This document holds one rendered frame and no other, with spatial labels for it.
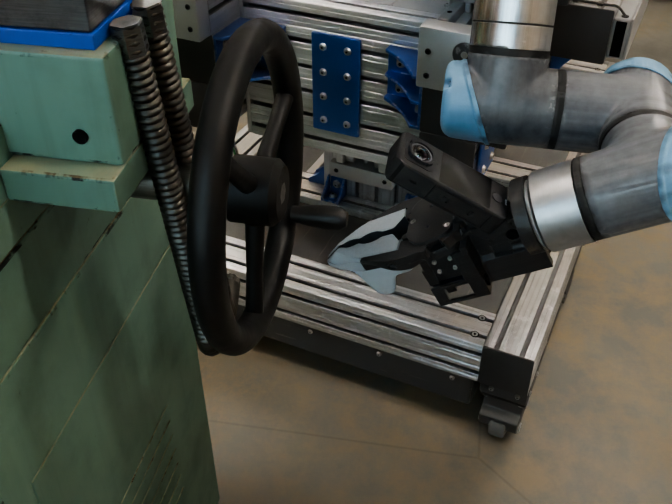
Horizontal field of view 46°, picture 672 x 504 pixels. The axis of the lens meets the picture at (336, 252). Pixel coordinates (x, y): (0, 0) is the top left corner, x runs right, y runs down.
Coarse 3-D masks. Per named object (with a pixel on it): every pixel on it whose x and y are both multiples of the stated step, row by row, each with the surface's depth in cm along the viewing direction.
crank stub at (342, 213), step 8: (296, 208) 80; (304, 208) 80; (312, 208) 79; (320, 208) 79; (328, 208) 79; (336, 208) 79; (296, 216) 80; (304, 216) 79; (312, 216) 79; (320, 216) 79; (328, 216) 79; (336, 216) 79; (344, 216) 79; (304, 224) 80; (312, 224) 80; (320, 224) 79; (328, 224) 79; (336, 224) 79; (344, 224) 79
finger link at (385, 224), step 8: (384, 216) 79; (392, 216) 78; (400, 216) 77; (368, 224) 79; (376, 224) 78; (384, 224) 78; (392, 224) 77; (400, 224) 77; (408, 224) 77; (360, 232) 79; (368, 232) 78; (376, 232) 78; (384, 232) 77; (392, 232) 77; (400, 232) 77; (344, 240) 79; (352, 240) 79; (360, 240) 78; (368, 240) 78; (400, 240) 79; (336, 248) 79; (328, 256) 80
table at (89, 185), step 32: (192, 96) 74; (0, 128) 61; (0, 160) 61; (32, 160) 62; (64, 160) 62; (128, 160) 62; (0, 192) 62; (32, 192) 62; (64, 192) 61; (96, 192) 61; (128, 192) 62
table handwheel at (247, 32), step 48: (240, 48) 59; (288, 48) 70; (240, 96) 57; (288, 96) 75; (288, 144) 80; (144, 192) 70; (192, 192) 56; (240, 192) 67; (288, 192) 71; (192, 240) 56; (288, 240) 81; (192, 288) 58; (240, 336) 65
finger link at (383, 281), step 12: (384, 240) 75; (396, 240) 74; (336, 252) 78; (348, 252) 77; (360, 252) 76; (372, 252) 75; (384, 252) 74; (336, 264) 78; (348, 264) 77; (360, 264) 76; (360, 276) 78; (372, 276) 78; (384, 276) 77; (384, 288) 78
